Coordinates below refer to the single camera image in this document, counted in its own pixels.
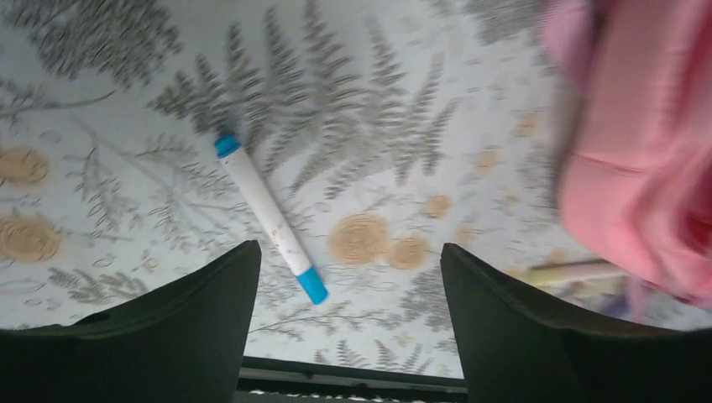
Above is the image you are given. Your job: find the floral table mat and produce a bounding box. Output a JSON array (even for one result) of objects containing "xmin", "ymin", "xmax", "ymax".
[{"xmin": 0, "ymin": 0, "xmax": 712, "ymax": 379}]

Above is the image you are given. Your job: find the white marker with blue cap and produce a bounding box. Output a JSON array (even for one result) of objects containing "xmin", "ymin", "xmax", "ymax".
[{"xmin": 214, "ymin": 133, "xmax": 328, "ymax": 305}]

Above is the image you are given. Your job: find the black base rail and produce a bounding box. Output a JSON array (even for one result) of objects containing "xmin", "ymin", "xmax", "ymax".
[{"xmin": 233, "ymin": 357, "xmax": 469, "ymax": 402}]

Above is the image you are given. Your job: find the pale yellow marker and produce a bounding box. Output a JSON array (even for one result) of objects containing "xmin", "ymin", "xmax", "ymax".
[{"xmin": 520, "ymin": 260, "xmax": 627, "ymax": 287}]

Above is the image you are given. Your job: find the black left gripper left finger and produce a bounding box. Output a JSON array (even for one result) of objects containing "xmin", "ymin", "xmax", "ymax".
[{"xmin": 1, "ymin": 240, "xmax": 261, "ymax": 402}]

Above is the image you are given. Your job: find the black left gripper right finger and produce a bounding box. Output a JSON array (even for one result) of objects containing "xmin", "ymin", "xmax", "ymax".
[{"xmin": 440, "ymin": 243, "xmax": 711, "ymax": 402}]

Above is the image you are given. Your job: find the pink student backpack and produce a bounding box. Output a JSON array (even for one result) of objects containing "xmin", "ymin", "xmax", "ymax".
[{"xmin": 542, "ymin": 1, "xmax": 711, "ymax": 308}]

